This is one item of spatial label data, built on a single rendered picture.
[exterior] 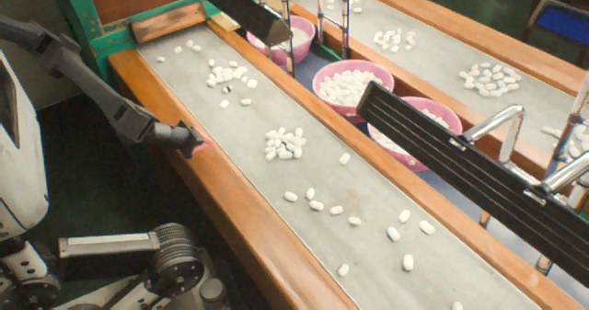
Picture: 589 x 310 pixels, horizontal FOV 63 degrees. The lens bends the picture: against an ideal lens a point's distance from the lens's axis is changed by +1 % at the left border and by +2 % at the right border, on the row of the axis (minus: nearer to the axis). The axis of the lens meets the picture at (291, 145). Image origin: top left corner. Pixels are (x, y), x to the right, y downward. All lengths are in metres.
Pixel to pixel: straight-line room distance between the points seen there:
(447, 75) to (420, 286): 0.82
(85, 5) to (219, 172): 0.86
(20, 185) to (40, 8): 2.12
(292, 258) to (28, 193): 0.58
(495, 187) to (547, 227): 0.10
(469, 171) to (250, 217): 0.56
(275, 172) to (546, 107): 0.85
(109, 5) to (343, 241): 1.24
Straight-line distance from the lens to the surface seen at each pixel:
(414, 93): 1.60
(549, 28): 1.36
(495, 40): 1.88
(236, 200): 1.24
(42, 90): 3.02
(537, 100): 1.66
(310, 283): 1.07
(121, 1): 1.93
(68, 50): 1.44
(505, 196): 0.84
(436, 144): 0.90
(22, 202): 0.79
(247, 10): 1.36
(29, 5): 2.83
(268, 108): 1.55
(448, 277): 1.14
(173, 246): 1.15
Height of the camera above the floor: 1.69
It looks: 42 degrees down
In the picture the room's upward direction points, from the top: 6 degrees counter-clockwise
